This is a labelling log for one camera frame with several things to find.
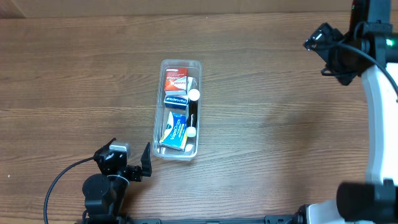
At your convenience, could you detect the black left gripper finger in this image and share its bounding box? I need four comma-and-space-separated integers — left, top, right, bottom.
104, 138, 116, 149
141, 142, 152, 177

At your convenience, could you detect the blue VapoDrops box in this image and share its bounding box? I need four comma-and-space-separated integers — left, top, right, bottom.
159, 111, 187, 151

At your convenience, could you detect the white and blue medicine box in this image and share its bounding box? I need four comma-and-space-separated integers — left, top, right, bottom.
164, 77, 197, 110

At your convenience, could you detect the dark bottle white cap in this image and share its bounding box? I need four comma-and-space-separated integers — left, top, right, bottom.
186, 101, 198, 138

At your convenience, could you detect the orange bottle white cap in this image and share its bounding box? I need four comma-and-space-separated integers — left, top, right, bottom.
188, 89, 200, 101

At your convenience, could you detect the red medicine box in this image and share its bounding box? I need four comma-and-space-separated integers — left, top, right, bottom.
164, 67, 188, 95

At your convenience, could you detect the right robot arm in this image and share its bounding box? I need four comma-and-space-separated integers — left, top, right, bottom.
290, 0, 397, 223

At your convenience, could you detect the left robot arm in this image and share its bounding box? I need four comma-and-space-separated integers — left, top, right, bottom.
82, 139, 152, 223

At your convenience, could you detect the clear plastic container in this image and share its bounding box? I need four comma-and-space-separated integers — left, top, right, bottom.
152, 59, 202, 161

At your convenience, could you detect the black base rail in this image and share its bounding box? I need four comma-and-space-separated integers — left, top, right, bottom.
129, 215, 297, 224

